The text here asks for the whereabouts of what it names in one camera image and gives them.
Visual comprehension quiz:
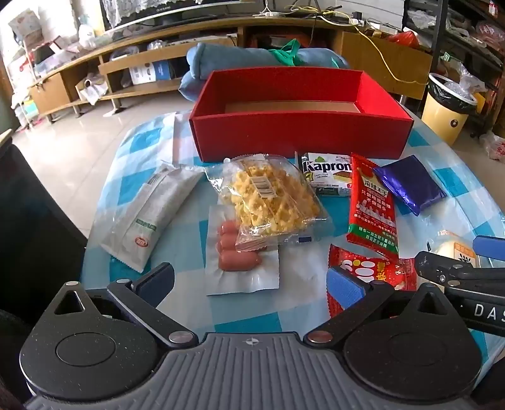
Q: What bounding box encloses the white shelf cart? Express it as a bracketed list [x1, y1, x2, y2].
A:
[8, 10, 45, 131]

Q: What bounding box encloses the black chair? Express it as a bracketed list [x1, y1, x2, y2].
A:
[0, 144, 87, 395]

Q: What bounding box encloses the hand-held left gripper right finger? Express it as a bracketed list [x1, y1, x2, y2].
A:
[303, 265, 449, 349]

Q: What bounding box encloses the yellow cable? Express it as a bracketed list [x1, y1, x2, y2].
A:
[292, 4, 429, 85]

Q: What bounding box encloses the white blue carton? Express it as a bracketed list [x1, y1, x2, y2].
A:
[129, 61, 172, 85]

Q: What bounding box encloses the rolled blue blanket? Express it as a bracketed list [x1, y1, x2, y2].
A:
[178, 43, 350, 104]

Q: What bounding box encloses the purple snack packet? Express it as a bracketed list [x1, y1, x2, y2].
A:
[373, 155, 448, 217]

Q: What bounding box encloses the clear sausage packet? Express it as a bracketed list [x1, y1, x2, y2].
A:
[205, 205, 282, 296]

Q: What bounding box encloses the long white snack packet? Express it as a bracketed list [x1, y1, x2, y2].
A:
[92, 160, 206, 273]

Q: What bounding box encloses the red gummy candy packet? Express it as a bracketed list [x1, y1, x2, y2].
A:
[327, 243, 418, 320]

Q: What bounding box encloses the red spicy strip packet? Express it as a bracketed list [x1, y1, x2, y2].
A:
[346, 153, 400, 259]

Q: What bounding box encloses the red cardboard box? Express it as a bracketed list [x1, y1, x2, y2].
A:
[188, 66, 414, 163]

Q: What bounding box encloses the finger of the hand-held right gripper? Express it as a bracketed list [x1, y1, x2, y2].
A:
[472, 235, 505, 259]
[414, 251, 505, 292]

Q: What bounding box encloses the yellow crispy noodle packet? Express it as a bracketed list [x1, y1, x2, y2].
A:
[205, 155, 330, 253]

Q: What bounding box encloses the red plastic bag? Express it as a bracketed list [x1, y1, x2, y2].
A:
[389, 31, 421, 50]

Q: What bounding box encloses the green strap bag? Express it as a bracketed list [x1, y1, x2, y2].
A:
[269, 38, 340, 67]

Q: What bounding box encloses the wooden TV cabinet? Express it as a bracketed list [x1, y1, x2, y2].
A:
[27, 16, 435, 119]

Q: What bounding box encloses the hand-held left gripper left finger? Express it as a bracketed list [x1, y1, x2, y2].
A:
[52, 262, 199, 349]

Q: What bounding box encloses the television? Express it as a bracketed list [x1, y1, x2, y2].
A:
[100, 0, 253, 28]

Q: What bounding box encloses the yellow trash bin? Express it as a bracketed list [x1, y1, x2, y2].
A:
[420, 72, 480, 147]

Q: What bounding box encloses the white paper bag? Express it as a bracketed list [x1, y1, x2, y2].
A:
[75, 73, 109, 105]

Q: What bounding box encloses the clear bread bun packet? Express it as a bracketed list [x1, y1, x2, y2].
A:
[428, 231, 482, 269]

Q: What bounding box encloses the white plastic bag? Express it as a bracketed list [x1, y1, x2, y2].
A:
[479, 130, 505, 161]

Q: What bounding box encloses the white green cake packet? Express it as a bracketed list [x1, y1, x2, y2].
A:
[295, 152, 353, 198]

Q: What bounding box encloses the black storage rack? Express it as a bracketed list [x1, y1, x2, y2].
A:
[402, 0, 505, 138]

